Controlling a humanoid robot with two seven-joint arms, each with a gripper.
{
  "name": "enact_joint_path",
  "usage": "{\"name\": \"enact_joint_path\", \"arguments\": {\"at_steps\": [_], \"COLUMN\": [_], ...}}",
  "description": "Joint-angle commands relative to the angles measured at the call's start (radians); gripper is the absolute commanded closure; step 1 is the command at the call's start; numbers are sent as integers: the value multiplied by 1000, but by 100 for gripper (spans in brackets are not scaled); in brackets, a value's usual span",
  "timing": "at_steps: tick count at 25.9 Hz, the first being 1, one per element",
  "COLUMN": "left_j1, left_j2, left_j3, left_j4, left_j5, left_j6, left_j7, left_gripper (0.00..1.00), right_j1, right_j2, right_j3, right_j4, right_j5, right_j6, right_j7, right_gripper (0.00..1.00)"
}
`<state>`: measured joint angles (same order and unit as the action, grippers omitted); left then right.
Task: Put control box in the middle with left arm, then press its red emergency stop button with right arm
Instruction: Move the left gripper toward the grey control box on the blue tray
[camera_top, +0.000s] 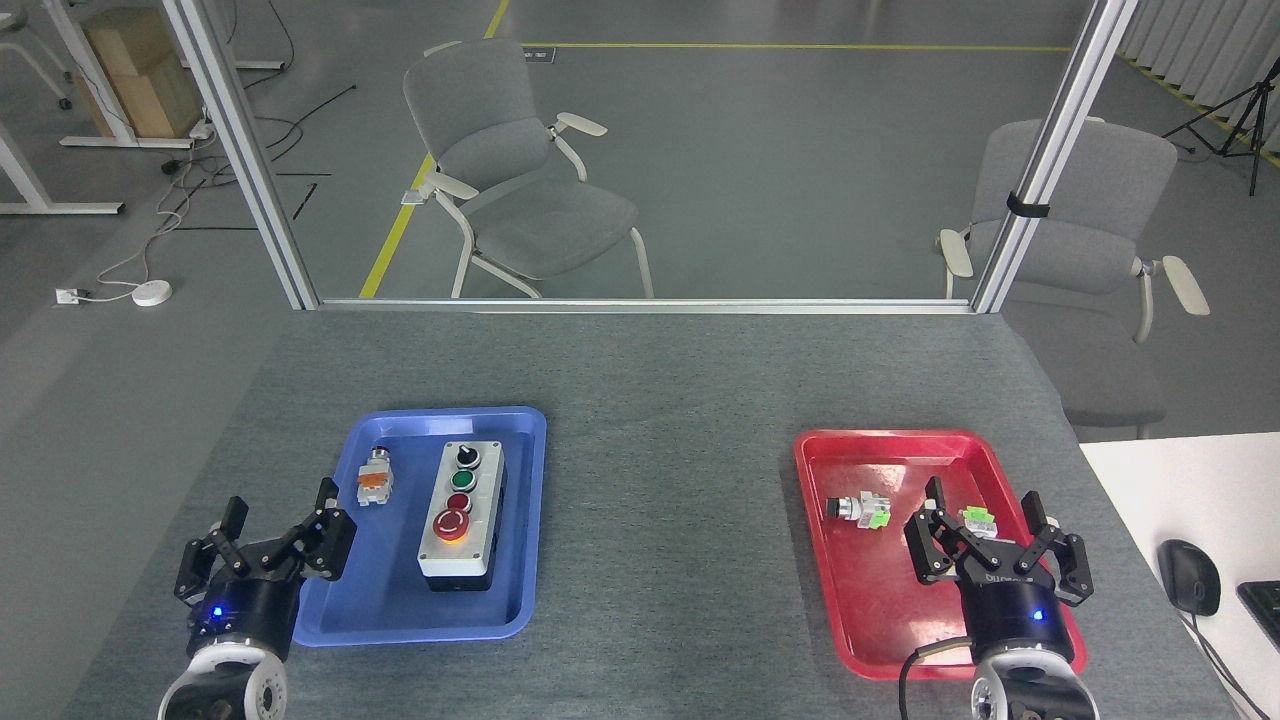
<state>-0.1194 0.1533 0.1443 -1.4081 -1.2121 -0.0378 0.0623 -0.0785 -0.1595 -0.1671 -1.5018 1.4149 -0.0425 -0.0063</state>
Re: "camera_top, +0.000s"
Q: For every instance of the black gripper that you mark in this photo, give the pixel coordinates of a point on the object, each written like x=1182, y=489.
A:
x=1015, y=610
x=250, y=605

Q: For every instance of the black keyboard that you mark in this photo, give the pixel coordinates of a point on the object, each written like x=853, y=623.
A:
x=1265, y=612

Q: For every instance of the white desk frame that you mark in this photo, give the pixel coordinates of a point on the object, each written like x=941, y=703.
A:
x=60, y=208

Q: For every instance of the white side table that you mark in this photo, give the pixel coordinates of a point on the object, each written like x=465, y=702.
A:
x=1180, y=490

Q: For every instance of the green black-headed switch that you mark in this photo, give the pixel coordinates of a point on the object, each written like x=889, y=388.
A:
x=862, y=511

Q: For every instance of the brown cardboard box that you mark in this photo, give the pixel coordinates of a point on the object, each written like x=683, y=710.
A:
x=140, y=75

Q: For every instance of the grey chair with white armrests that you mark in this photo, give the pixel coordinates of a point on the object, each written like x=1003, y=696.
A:
x=520, y=160
x=1100, y=220

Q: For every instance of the grey control box with buttons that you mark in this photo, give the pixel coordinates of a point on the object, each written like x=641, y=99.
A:
x=455, y=555

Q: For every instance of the red plastic tray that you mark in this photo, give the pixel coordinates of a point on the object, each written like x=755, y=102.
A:
x=870, y=590

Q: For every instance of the black computer mouse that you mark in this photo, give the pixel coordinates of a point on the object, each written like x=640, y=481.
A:
x=1189, y=578

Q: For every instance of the silver aluminium crossbar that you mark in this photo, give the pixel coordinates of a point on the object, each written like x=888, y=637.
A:
x=640, y=305

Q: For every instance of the white wall socket plug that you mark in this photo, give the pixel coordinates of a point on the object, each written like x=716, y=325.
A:
x=67, y=296

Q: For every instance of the orange push button switch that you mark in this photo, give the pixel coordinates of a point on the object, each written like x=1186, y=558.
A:
x=375, y=485

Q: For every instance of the blue plastic tray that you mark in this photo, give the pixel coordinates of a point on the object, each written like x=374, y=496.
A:
x=380, y=590

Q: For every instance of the white round floor device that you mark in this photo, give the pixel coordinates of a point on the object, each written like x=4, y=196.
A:
x=152, y=293

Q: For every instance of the black tripod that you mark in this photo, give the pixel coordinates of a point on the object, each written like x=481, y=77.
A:
x=1252, y=110

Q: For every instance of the small green contact block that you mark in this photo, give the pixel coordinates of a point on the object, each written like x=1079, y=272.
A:
x=978, y=518

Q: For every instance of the white slatted partition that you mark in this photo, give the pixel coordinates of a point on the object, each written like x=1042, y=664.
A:
x=1210, y=50

